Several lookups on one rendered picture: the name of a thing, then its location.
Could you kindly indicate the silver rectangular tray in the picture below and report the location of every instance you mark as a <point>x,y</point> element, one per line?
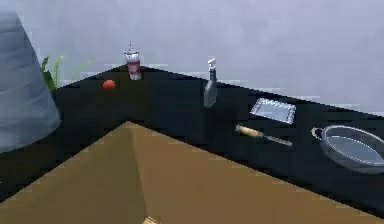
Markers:
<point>273,110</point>

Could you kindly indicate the red and white cup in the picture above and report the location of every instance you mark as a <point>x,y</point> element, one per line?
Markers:
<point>133,66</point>

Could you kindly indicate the grey spray bottle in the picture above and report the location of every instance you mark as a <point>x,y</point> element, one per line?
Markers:
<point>210,91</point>

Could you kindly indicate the grey metal pan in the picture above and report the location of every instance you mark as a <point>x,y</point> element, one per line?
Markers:
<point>356,148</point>

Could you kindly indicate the black worktop cabinet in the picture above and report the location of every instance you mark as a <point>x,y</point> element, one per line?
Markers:
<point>206,140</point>

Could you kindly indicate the red tomato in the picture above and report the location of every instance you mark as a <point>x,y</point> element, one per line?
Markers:
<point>109,84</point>

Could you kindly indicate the green house plant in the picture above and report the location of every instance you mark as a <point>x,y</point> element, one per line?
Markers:
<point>50,75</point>

